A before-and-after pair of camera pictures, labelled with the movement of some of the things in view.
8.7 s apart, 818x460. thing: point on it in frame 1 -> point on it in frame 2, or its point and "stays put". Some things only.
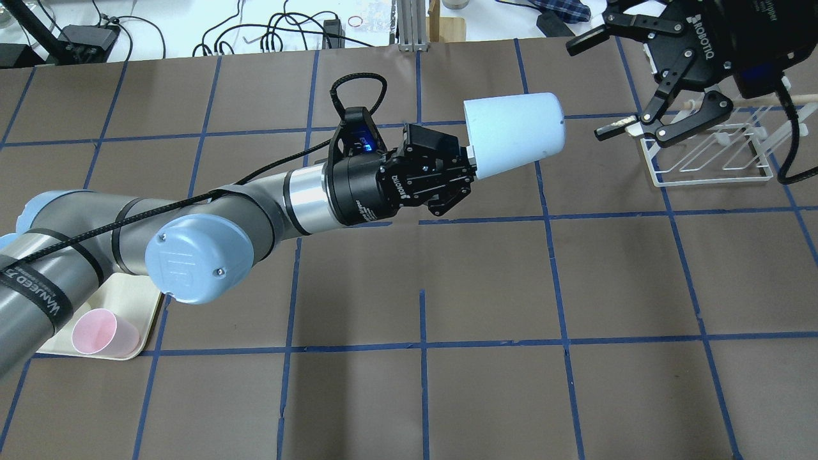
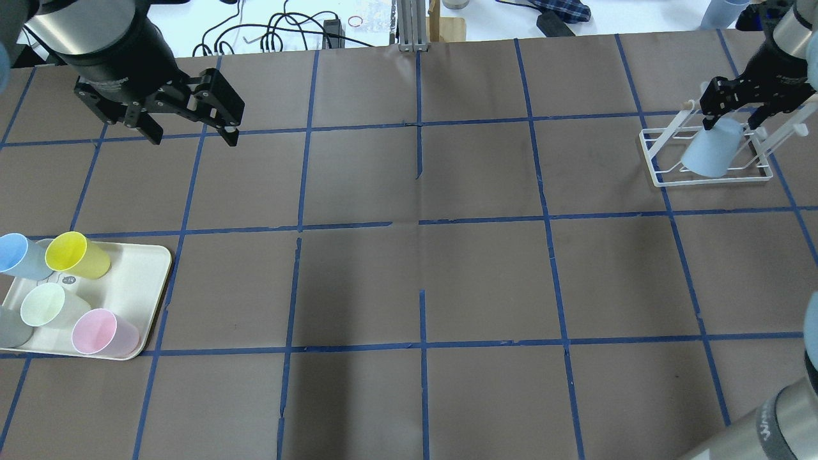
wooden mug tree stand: [439, 29] stays put
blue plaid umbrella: [571, 11] stays put
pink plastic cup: [97, 331] stays put
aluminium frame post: [412, 25] stays put
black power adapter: [551, 25] stays put
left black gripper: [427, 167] -> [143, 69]
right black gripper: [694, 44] -> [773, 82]
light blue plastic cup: [508, 132] -> [710, 153]
